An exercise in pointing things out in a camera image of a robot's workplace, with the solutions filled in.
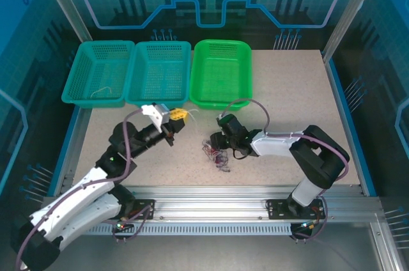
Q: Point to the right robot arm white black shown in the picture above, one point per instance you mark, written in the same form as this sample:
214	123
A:
274	144

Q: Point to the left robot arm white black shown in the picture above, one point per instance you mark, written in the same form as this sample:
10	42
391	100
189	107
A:
73	200

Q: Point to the teal plastic basket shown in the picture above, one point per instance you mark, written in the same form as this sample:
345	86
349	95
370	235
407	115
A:
96	69
159	69

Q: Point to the green plastic basket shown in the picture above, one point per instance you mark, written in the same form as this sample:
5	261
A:
220	73

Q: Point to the small controller board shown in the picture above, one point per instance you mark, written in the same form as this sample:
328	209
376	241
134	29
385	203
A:
123	226
308	224

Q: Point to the aluminium mounting rail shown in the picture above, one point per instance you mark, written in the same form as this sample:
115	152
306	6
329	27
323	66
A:
207	207

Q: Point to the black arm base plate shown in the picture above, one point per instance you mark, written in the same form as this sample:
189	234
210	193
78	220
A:
276	208
145	207

